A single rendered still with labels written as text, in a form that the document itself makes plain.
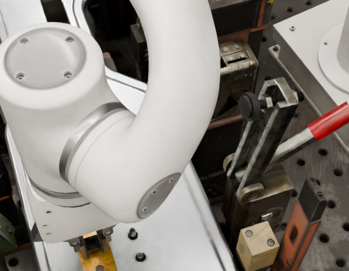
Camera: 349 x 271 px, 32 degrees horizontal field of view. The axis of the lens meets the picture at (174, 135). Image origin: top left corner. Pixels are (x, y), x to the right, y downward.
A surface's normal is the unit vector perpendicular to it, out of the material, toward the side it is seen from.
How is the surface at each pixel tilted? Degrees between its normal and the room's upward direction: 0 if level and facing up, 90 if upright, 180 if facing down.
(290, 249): 90
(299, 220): 90
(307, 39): 4
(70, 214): 90
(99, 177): 50
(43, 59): 0
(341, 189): 0
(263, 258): 90
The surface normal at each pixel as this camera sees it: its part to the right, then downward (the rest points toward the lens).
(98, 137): -0.17, -0.44
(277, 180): 0.01, -0.55
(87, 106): 0.73, 0.57
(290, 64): -0.89, 0.37
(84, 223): 0.32, 0.82
